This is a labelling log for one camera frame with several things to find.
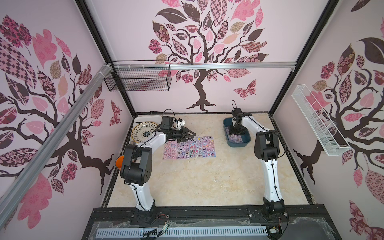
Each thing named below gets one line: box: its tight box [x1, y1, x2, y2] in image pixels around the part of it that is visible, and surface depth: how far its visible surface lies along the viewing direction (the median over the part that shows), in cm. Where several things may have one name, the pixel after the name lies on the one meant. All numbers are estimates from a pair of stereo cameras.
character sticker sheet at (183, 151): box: [177, 140, 191, 159], surface depth 100 cm
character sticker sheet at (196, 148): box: [189, 137, 203, 159], surface depth 102 cm
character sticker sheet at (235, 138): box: [229, 133, 244, 144], surface depth 106 cm
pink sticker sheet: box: [163, 140, 178, 160], surface depth 100 cm
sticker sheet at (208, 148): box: [201, 136, 217, 158], surface depth 102 cm
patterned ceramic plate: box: [131, 121, 159, 144], surface depth 112 cm
